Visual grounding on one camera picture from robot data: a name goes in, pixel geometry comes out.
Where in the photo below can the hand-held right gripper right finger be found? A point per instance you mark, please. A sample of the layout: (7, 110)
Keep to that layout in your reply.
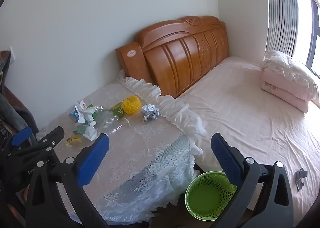
(226, 159)

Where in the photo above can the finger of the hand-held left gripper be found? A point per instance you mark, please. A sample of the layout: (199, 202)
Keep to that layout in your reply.
(53, 135)
(22, 136)

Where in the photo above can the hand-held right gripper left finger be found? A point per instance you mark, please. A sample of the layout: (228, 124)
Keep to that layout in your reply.
(93, 158)

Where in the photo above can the green plastic waste basket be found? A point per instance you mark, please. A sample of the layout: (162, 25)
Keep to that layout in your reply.
(207, 198)

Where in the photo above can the yellow foam fruit net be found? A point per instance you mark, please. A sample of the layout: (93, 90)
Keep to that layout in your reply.
(131, 105)

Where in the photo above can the dark clothes pile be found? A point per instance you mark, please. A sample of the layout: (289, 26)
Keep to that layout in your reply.
(15, 118)

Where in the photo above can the small yellow wrapper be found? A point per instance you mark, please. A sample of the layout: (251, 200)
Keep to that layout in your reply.
(72, 140)

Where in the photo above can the crumpled white green wrapper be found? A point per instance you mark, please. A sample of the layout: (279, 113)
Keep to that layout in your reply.
(91, 130)

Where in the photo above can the crumpled white blue paper wrapper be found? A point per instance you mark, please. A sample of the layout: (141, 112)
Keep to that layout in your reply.
(75, 114)

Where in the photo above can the clear plastic bag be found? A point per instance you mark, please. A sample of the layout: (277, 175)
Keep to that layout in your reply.
(110, 123)

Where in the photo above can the crumpled white paper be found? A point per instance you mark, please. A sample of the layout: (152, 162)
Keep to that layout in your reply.
(87, 115)

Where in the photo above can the white lace tablecloth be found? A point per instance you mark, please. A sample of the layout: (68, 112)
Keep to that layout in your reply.
(140, 148)

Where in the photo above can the bed with pink sheet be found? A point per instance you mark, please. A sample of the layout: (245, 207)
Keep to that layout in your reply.
(237, 108)

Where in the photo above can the green yellow snack packet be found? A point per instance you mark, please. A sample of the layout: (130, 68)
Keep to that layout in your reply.
(118, 111)

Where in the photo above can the crumpled silver foil ball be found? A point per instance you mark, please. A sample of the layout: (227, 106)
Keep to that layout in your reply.
(150, 112)

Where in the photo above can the grey metal clip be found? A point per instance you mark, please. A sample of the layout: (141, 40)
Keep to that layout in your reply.
(300, 178)

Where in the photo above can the carved wooden headboard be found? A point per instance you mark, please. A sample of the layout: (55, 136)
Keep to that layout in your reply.
(187, 50)

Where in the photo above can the grey pleated curtain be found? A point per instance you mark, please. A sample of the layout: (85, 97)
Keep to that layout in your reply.
(280, 11)

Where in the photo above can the dark window frame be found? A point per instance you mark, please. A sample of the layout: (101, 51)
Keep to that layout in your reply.
(313, 43)

